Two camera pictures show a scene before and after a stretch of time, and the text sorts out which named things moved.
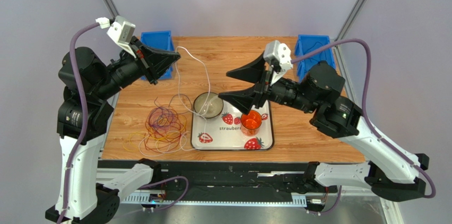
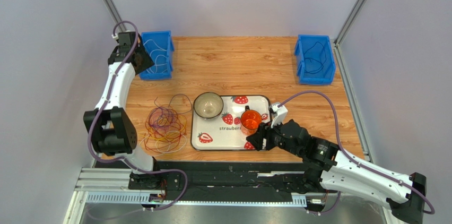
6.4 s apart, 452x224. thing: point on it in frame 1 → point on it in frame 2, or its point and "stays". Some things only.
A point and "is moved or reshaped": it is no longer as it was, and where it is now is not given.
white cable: [188, 106] is moved or reshaped
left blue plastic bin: [160, 40] stays
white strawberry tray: [223, 132] stays
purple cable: [161, 117] → [169, 105]
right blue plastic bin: [307, 44] stays
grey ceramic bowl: [208, 105] stays
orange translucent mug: [250, 123] stays
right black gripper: [262, 86] → [266, 138]
